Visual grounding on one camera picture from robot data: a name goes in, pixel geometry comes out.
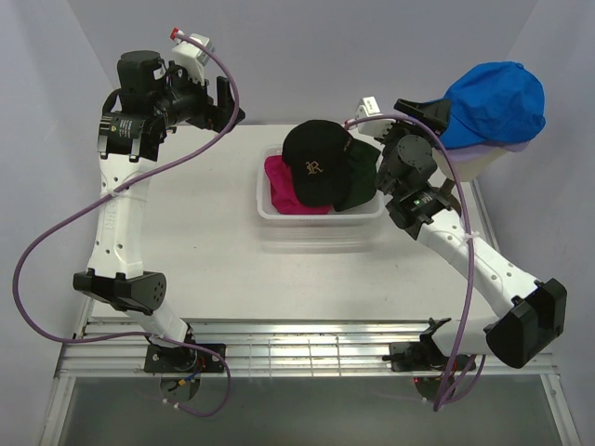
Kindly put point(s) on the clear plastic bin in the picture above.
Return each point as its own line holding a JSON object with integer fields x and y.
{"x": 321, "y": 216}

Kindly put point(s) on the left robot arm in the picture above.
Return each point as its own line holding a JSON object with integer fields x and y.
{"x": 154, "y": 97}

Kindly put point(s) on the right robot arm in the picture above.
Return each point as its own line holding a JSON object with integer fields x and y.
{"x": 528, "y": 314}

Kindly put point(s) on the purple baseball cap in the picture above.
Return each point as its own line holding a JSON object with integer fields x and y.
{"x": 475, "y": 152}

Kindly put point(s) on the brown round stand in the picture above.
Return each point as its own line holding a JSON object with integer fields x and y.
{"x": 446, "y": 191}

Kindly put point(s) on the magenta baseball cap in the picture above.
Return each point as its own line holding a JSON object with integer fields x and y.
{"x": 283, "y": 196}

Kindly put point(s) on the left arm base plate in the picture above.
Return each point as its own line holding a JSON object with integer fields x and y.
{"x": 178, "y": 360}

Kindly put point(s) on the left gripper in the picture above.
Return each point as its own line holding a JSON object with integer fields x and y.
{"x": 210, "y": 116}

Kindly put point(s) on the beige mannequin head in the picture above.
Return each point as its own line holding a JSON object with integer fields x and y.
{"x": 464, "y": 172}

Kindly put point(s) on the aluminium rail frame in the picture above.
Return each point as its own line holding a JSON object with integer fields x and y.
{"x": 308, "y": 297}

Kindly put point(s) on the blue baseball cap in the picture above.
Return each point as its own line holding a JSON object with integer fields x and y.
{"x": 497, "y": 102}

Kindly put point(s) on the dark green baseball cap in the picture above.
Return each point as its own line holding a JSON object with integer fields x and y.
{"x": 363, "y": 170}

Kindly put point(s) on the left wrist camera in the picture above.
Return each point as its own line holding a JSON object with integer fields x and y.
{"x": 190, "y": 57}

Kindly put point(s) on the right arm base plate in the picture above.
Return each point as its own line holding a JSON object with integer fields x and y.
{"x": 415, "y": 357}

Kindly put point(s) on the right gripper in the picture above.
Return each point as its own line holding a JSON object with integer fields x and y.
{"x": 437, "y": 111}

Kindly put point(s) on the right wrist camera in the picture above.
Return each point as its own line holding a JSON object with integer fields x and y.
{"x": 368, "y": 107}

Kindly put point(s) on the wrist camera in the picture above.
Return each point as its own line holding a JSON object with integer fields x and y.
{"x": 190, "y": 57}
{"x": 368, "y": 107}

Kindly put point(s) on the black baseball cap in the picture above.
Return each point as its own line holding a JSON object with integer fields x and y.
{"x": 317, "y": 154}

